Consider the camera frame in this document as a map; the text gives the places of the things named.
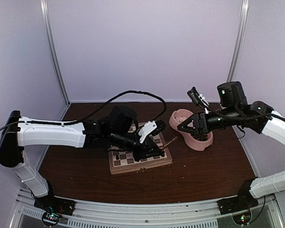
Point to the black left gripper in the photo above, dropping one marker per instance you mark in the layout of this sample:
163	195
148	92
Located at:
146	151

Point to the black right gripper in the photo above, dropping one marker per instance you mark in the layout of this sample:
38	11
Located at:
200	123

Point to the dark bishop chess piece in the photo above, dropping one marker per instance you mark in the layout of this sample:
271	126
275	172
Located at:
167	144

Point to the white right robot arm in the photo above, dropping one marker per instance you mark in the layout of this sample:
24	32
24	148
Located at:
258	116

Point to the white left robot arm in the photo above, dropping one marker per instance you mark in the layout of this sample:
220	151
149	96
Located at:
21	131

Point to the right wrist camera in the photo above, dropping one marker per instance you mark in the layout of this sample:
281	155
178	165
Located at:
198	99

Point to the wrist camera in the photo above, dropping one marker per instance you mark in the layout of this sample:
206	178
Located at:
151	127
198	99

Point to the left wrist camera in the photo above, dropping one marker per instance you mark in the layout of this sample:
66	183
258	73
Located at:
151	127

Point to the front aluminium rail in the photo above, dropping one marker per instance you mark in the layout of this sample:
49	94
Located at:
199	214

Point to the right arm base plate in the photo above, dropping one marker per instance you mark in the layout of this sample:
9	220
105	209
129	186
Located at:
235	204

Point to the right aluminium frame post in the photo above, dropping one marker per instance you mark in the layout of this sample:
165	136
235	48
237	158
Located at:
242	24

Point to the aluminium frame post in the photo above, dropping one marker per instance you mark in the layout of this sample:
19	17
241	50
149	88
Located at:
242	24
52	49

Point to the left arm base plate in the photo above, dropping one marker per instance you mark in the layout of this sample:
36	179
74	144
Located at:
55	205

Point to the left aluminium frame post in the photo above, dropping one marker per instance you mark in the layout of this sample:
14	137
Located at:
52	49

